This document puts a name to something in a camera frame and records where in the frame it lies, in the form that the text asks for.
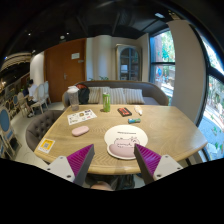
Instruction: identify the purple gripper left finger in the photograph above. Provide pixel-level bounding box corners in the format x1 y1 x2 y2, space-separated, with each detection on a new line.
45 143 96 187

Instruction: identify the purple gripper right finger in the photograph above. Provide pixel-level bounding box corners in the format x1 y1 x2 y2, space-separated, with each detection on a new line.
133 143 184 185

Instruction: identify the round white pink mouse pad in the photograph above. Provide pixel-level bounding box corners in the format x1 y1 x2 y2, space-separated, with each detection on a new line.
104 125 148 160

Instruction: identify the yellow QR code sticker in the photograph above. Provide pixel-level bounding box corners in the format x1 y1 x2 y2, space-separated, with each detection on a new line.
38 138 55 153

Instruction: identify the small teal tube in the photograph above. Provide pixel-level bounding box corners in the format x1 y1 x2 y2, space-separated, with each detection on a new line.
128 118 141 124

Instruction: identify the printed sticker sheet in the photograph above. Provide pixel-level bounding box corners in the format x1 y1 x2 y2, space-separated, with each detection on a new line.
67 109 97 125

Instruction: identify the grey tufted armchair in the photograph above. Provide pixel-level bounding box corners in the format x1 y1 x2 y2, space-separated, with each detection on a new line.
25 110 63 151

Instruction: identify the white plastic wrapped item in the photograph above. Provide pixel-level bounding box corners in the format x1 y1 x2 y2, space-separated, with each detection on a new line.
134 105 143 116

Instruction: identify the black red flat box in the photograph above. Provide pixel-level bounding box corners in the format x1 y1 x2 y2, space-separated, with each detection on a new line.
117 107 132 117

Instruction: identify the striped cushion right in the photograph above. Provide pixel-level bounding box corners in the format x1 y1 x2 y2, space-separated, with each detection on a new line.
124 88 145 104

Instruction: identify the striped cushion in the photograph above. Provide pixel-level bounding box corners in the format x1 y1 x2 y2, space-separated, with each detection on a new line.
99 87 126 104
88 87 99 104
124 88 145 104

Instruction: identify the brown curved sofa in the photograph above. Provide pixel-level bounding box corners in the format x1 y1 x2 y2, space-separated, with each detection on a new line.
61 80 170 108

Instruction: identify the green drink can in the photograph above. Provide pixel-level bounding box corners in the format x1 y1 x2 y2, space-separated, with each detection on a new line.
103 92 110 112

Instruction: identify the black backpack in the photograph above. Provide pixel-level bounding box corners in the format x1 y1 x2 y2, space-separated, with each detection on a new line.
77 84 90 104

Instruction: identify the striped cushion left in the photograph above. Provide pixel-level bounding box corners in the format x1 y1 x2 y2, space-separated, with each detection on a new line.
88 87 99 104

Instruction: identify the clear plastic tumbler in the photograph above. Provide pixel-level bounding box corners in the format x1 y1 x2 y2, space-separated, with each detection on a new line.
67 86 79 111

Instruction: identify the striped cushion middle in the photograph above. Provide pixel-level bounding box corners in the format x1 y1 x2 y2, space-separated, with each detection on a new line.
99 87 126 104

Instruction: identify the blue white chair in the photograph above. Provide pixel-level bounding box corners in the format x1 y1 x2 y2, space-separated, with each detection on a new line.
0 107 21 160

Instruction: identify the white dining chair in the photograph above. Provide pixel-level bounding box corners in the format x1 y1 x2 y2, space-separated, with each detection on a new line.
31 84 46 110

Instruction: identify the seated person white shirt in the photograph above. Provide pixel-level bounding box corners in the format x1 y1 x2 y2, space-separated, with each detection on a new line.
26 80 37 118

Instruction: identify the wooden orange door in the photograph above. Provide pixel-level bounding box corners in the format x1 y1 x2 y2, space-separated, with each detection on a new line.
44 38 86 102

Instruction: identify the arched mirror cabinet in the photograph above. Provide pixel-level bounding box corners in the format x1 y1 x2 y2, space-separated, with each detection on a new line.
116 44 141 81

